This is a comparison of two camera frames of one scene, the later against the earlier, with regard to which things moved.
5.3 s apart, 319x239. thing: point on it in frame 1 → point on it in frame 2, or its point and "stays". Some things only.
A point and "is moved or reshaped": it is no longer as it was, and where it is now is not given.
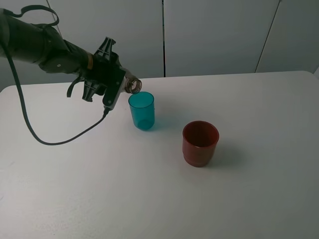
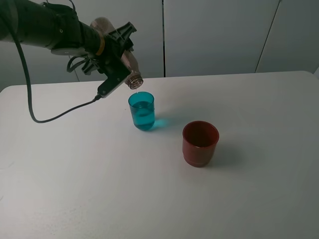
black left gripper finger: x=91 y=88 → x=90 y=66
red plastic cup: x=199 y=140 stays
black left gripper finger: x=105 y=50 → x=124 y=32
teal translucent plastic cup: x=143 y=109 stays
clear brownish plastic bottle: x=132 y=84 is moved or reshaped
